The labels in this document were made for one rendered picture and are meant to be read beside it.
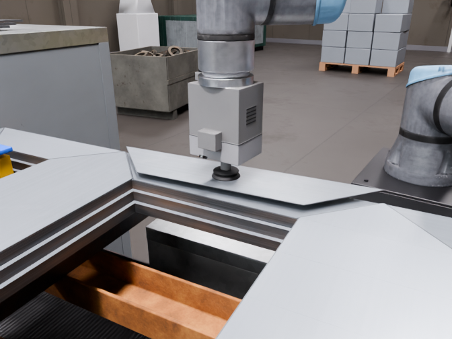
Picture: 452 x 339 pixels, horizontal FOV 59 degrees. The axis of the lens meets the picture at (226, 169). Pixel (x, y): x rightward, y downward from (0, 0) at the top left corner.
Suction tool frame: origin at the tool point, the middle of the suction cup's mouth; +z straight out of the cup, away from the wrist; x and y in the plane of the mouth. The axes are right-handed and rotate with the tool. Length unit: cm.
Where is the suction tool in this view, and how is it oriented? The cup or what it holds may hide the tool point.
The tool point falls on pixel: (225, 183)
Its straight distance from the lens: 59.7
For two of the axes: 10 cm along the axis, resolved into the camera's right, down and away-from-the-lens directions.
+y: 8.2, 2.2, -5.2
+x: 5.7, -3.2, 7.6
